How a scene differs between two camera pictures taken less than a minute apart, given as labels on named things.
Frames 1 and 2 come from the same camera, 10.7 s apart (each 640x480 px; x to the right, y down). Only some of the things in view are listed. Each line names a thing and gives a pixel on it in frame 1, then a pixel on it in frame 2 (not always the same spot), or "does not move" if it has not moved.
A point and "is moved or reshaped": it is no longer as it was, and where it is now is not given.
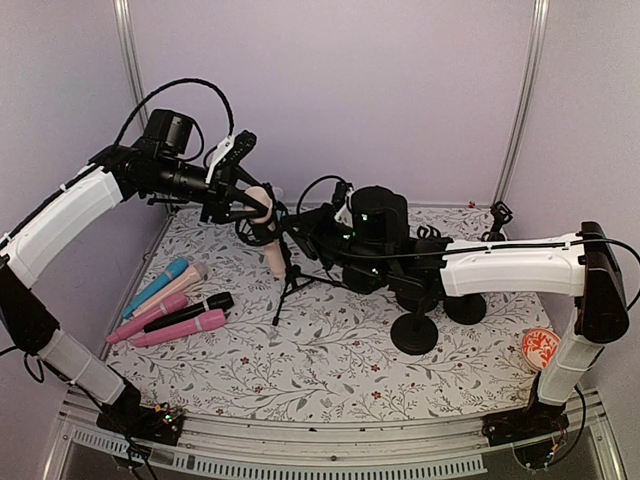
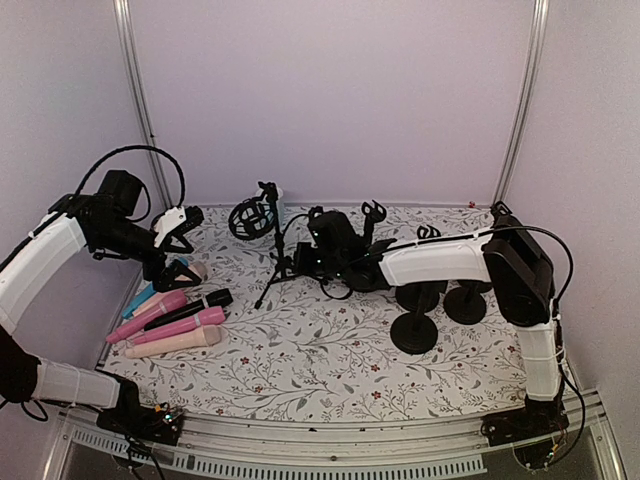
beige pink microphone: [181, 283] does not move
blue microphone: [177, 267] does not move
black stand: [414, 333] does not move
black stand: [500, 214] does not move
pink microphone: [173, 302] does not move
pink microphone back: [211, 319] does not move
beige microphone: [260, 203] → [207, 336]
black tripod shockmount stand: [271, 231] is moved or reshaped
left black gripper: [221, 193] → [162, 279]
